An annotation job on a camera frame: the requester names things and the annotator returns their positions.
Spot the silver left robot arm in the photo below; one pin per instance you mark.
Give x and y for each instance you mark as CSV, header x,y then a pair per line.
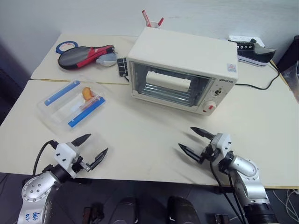
x,y
35,189

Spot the black red table tennis paddle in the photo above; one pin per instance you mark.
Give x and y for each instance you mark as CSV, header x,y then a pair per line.
x,y
74,58

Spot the blue container locking clip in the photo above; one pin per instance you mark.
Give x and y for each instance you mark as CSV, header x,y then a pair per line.
x,y
87,112
61,93

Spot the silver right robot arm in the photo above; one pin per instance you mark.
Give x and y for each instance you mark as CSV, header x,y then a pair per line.
x,y
247,177

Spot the orange fried food piece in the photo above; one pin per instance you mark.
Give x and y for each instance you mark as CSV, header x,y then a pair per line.
x,y
87,93

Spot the dark rounded shape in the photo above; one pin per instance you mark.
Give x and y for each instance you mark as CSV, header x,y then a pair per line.
x,y
127,211
183,211

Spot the white toaster oven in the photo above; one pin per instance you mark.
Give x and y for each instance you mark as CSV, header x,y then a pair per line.
x,y
184,58

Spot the clear plastic container blue clips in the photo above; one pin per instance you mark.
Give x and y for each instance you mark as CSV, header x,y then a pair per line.
x,y
58,112

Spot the white power strip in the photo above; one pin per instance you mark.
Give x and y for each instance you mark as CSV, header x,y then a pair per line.
x,y
243,38

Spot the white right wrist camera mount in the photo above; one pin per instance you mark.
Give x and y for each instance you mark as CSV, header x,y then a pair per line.
x,y
222,144

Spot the white pen cup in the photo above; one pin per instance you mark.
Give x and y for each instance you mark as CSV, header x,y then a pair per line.
x,y
153,24

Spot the blue tape roll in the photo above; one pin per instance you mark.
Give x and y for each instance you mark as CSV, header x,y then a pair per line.
x,y
61,46

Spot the black box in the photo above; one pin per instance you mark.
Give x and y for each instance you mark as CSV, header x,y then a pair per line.
x,y
289,53

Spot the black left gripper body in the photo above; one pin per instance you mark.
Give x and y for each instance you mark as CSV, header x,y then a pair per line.
x,y
77,164

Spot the white knob with red mark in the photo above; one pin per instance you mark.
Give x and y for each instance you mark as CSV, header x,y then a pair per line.
x,y
209,107

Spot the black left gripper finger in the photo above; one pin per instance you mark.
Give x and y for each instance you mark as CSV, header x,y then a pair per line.
x,y
81,139
100,157

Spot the black white sneaker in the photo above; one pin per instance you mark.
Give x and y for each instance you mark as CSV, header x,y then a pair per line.
x,y
254,53

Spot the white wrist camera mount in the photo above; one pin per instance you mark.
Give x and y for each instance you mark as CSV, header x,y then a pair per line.
x,y
222,144
65,152

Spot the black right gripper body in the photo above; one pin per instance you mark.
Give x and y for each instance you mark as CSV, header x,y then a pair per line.
x,y
207,151

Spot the small black ribbed device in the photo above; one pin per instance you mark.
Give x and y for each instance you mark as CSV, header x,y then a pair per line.
x,y
122,66

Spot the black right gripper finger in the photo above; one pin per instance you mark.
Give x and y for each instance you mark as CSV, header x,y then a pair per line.
x,y
190,151
202,133

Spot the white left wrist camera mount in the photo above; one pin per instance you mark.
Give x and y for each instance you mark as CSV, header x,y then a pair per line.
x,y
65,152

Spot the clear round plastic lid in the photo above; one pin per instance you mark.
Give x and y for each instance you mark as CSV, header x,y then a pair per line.
x,y
107,61

